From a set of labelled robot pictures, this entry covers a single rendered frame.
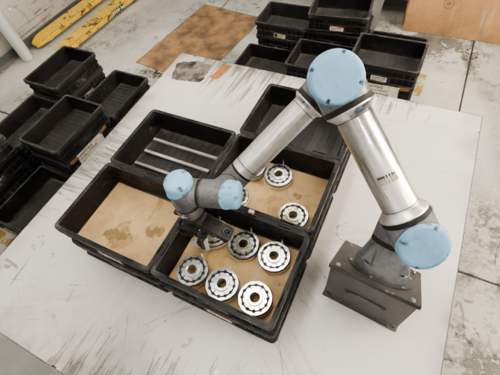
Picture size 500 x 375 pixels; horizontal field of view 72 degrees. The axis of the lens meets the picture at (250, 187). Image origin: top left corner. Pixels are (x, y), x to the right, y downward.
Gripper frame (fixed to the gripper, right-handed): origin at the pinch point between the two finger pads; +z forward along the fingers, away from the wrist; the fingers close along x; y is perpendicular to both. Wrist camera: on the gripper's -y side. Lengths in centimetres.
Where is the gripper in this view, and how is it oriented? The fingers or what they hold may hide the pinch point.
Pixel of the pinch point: (211, 242)
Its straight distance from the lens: 115.7
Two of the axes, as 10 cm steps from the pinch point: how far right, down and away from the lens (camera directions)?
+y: -9.4, -2.1, 2.7
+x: -3.3, 8.0, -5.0
